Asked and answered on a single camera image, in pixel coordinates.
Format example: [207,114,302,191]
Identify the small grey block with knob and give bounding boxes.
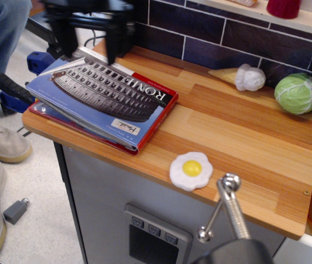
[3,197,30,225]

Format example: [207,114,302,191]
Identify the black office chair base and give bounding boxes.
[25,18,62,59]

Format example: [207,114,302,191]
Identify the blue bar clamp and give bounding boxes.
[0,52,59,116]

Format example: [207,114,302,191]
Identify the black cable on floor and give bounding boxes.
[83,30,107,47]

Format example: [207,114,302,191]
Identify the toy green cabbage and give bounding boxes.
[274,73,312,115]

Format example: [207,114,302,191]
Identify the toy fried egg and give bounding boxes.
[169,152,213,191]

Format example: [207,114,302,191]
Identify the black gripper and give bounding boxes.
[42,1,135,65]

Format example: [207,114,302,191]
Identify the red cup on shelf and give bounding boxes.
[266,0,302,19]

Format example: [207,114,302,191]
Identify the toy ice cream cone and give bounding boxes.
[208,64,266,91]

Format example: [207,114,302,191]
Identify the beige shoe upper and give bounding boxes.
[0,126,32,163]

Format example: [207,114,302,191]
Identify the wooden upper shelf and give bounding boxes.
[194,0,312,34]

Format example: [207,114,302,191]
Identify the grey toy oven cabinet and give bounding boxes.
[53,142,286,264]

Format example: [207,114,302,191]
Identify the Rome spiral-bound book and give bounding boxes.
[26,46,179,155]

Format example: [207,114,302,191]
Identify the black side panel post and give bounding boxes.
[118,0,149,58]

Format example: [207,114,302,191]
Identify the metal clamp screw handle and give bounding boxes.
[198,173,252,243]

